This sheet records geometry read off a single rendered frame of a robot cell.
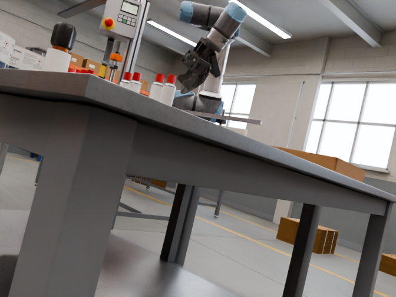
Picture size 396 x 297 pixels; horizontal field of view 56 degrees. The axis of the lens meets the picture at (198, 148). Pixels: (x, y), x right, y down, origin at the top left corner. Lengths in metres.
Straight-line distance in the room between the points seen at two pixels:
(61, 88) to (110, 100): 0.04
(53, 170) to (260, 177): 0.37
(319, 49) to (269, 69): 1.26
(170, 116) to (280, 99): 7.71
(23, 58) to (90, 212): 1.38
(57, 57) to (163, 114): 1.18
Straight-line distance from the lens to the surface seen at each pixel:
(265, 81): 8.50
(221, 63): 1.82
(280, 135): 7.81
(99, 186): 0.38
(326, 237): 5.37
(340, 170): 0.98
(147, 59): 10.84
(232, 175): 0.57
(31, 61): 1.74
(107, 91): 0.33
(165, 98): 1.44
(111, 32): 1.93
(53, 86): 0.36
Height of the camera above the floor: 0.78
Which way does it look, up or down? 2 degrees up
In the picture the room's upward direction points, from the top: 14 degrees clockwise
